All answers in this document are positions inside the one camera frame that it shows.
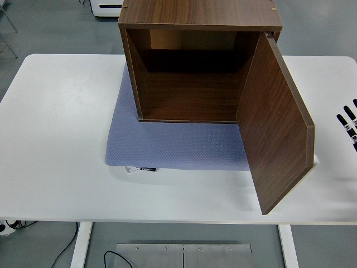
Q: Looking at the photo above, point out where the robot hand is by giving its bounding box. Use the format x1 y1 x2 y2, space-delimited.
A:
336 98 357 153

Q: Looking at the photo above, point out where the brown cabinet door white handle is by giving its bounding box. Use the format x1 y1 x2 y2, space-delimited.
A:
235 31 316 216

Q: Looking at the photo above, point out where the brown wooden cabinet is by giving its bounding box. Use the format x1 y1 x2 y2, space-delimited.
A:
117 0 284 124

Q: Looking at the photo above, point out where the white table leg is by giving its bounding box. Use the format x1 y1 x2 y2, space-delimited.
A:
69 222 93 268
277 224 300 268

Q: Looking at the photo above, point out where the blue dotted mat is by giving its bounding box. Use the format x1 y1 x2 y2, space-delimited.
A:
105 65 252 172

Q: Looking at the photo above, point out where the grey metal plate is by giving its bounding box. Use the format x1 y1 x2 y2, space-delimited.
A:
114 243 252 268

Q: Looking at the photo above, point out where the white appliance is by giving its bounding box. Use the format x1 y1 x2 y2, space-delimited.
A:
89 0 125 18

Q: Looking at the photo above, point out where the grey metal rack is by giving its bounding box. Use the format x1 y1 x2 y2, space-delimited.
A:
0 0 19 60

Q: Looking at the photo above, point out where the white power strip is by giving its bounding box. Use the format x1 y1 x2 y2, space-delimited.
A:
0 219 20 237

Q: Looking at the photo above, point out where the thick black floor cable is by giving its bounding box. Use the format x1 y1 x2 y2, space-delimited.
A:
103 250 132 268

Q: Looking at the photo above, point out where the thin black floor cable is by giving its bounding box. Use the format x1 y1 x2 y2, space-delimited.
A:
49 222 79 268

